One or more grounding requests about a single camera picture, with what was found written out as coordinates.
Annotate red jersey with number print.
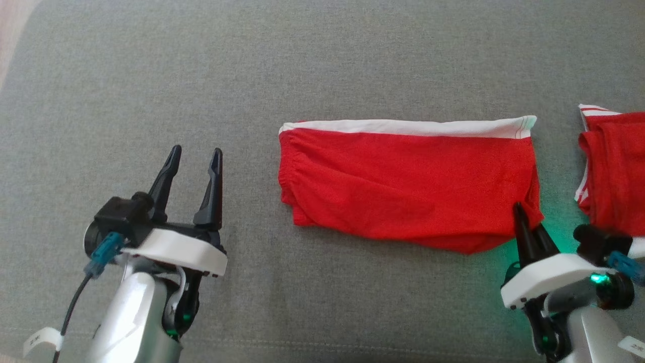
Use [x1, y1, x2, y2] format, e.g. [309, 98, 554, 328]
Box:
[574, 104, 645, 260]

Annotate white right cable label tag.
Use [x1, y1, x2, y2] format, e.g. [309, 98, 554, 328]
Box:
[617, 335, 645, 358]

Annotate black right cable, teal plug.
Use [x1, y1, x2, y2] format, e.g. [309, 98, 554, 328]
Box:
[607, 251, 645, 285]

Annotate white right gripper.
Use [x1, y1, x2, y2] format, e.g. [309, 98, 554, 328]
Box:
[500, 202, 620, 309]

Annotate white cable label tag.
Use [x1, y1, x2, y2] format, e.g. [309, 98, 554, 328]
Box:
[617, 335, 645, 358]
[23, 327, 63, 358]

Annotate red shorts with white stripe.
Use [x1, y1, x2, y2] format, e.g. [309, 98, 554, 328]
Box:
[278, 115, 545, 255]

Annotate black cable, teal plug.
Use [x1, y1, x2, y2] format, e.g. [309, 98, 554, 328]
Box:
[50, 232, 125, 363]
[607, 251, 645, 285]

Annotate large grey sofa seat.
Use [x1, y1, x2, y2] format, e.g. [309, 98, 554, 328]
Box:
[0, 0, 645, 363]

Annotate white left cable label tag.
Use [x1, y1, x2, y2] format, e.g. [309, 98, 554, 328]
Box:
[23, 327, 63, 358]

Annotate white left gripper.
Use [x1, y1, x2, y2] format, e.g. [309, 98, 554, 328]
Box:
[121, 145, 228, 278]

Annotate black left cable, teal plug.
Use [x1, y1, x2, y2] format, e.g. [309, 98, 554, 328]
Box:
[50, 232, 125, 363]

